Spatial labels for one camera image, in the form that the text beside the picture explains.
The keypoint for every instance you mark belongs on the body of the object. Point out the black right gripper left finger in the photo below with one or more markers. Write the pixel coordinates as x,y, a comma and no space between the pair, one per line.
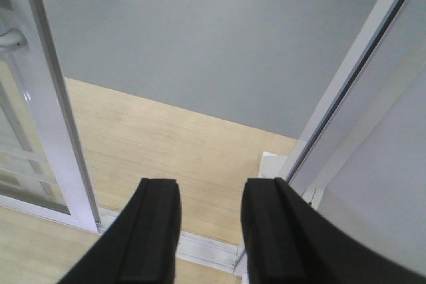
140,246

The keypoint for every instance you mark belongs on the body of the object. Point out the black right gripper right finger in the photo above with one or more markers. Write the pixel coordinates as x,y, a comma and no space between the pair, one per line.
287,241

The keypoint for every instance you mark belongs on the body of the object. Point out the aluminium floor door track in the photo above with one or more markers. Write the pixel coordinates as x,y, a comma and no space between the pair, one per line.
211,253

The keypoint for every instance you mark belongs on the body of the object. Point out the white framed transparent sliding door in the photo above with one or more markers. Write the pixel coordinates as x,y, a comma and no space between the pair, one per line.
43,170

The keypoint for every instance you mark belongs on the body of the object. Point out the grey metal door handle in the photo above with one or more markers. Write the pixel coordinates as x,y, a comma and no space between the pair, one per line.
12,39

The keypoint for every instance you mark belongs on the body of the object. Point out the white door jamb frame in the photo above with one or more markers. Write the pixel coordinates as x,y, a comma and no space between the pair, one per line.
322,148

